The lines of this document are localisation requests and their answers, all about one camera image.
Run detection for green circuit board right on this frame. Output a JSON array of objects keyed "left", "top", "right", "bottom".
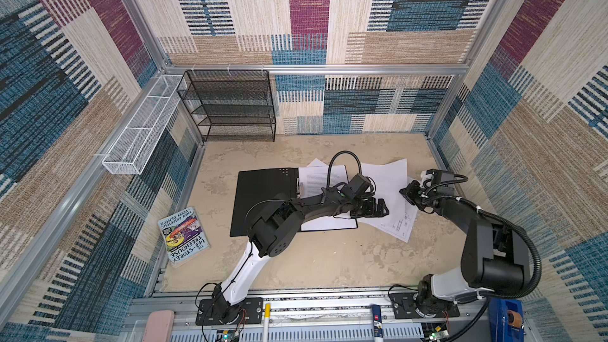
[{"left": 422, "top": 327, "right": 450, "bottom": 342}]

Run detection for blue glue stick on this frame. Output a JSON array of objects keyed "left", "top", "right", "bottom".
[{"left": 370, "top": 304, "right": 384, "bottom": 342}]

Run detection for green circuit board left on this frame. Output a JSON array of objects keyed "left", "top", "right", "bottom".
[{"left": 215, "top": 330, "right": 241, "bottom": 342}]

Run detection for colourful children's book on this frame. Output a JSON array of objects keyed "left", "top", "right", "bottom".
[{"left": 158, "top": 207, "right": 211, "bottom": 266}]

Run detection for black wire mesh shelf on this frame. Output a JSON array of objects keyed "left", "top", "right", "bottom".
[{"left": 177, "top": 70, "right": 276, "bottom": 143}]

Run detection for green circuit board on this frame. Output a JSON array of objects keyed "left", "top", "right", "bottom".
[
  {"left": 422, "top": 327, "right": 450, "bottom": 342},
  {"left": 215, "top": 330, "right": 241, "bottom": 342}
]

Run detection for printed paper sheet back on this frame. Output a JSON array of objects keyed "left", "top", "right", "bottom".
[{"left": 298, "top": 165, "right": 358, "bottom": 232}]

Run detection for white paper sheet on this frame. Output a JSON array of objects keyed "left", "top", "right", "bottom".
[{"left": 360, "top": 159, "right": 418, "bottom": 242}]

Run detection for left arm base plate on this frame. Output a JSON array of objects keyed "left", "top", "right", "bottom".
[{"left": 196, "top": 298, "right": 264, "bottom": 326}]

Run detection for pink object at edge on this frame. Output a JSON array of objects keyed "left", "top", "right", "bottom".
[{"left": 142, "top": 310, "right": 175, "bottom": 342}]

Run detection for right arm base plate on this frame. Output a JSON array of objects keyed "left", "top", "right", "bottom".
[{"left": 389, "top": 292, "right": 460, "bottom": 319}]

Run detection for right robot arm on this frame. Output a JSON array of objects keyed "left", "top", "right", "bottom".
[{"left": 400, "top": 180, "right": 542, "bottom": 318}]

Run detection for white yellow marker pen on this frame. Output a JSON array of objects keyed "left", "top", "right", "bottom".
[{"left": 261, "top": 303, "right": 271, "bottom": 342}]

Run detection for blue box with tape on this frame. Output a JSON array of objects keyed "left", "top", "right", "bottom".
[{"left": 489, "top": 299, "right": 524, "bottom": 342}]

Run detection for white wire mesh basket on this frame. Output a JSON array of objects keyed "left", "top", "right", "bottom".
[{"left": 102, "top": 74, "right": 181, "bottom": 175}]

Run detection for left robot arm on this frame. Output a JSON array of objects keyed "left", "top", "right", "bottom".
[{"left": 197, "top": 150, "right": 390, "bottom": 324}]

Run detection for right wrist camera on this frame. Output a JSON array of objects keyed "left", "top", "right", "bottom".
[{"left": 421, "top": 169, "right": 459, "bottom": 190}]

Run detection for orange folder black inside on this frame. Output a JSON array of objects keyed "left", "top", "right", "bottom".
[{"left": 230, "top": 168, "right": 300, "bottom": 238}]

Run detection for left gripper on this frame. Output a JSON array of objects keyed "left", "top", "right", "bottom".
[{"left": 349, "top": 199, "right": 389, "bottom": 219}]

